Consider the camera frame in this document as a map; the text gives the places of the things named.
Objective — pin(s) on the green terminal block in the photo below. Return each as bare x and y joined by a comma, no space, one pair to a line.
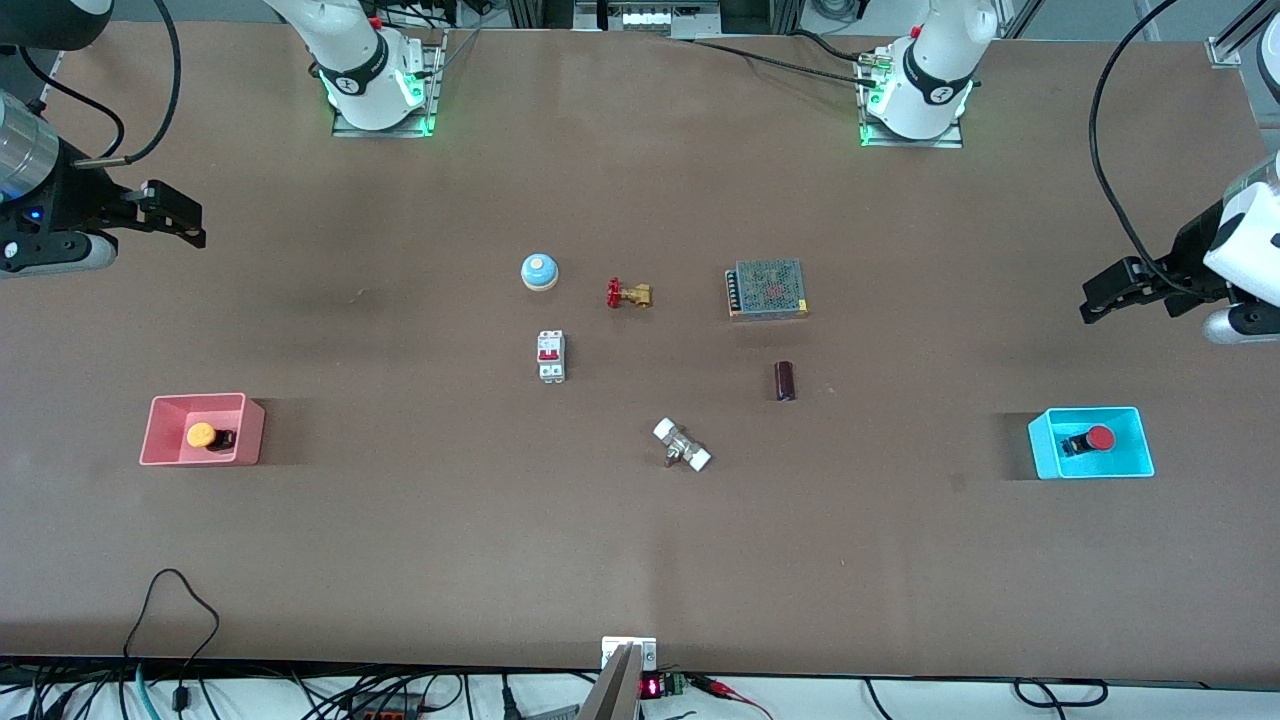
675,684

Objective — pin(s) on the red digit display module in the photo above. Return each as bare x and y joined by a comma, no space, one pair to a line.
650,687

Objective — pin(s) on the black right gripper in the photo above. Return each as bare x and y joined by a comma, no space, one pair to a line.
72,199

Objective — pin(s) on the red alligator clip lead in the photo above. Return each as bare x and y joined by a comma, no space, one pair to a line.
730,690

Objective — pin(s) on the cyan plastic bin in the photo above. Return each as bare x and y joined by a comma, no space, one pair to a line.
1050,455

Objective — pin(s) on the aluminium frame profile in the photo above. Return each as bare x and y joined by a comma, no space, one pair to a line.
1235,40

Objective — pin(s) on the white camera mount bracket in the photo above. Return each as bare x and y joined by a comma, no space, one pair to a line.
628,648

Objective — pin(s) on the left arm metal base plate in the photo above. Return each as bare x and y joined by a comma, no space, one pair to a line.
955,138

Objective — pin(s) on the white capped pipe fitting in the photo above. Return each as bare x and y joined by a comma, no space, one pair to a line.
682,446

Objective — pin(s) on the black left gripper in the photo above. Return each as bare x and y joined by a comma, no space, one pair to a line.
1187,249

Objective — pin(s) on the white circuit breaker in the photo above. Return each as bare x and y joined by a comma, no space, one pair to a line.
551,356

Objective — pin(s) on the red push button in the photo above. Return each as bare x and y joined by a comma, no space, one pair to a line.
1097,439

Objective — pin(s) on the blue dome call bell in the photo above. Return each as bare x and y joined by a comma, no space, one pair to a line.
539,271

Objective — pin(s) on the dark red capacitor cylinder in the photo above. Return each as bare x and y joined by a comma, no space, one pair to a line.
785,381

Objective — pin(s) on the pink plastic bin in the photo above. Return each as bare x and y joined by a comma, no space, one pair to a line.
165,450

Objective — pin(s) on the yellow push button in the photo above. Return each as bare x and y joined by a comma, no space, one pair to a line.
202,436

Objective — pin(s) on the metal mesh power supply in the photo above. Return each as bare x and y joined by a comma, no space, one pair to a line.
768,290

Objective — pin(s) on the grey aluminium bar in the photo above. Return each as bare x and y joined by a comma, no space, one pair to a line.
612,695

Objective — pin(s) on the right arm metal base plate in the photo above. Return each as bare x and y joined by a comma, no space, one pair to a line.
437,85

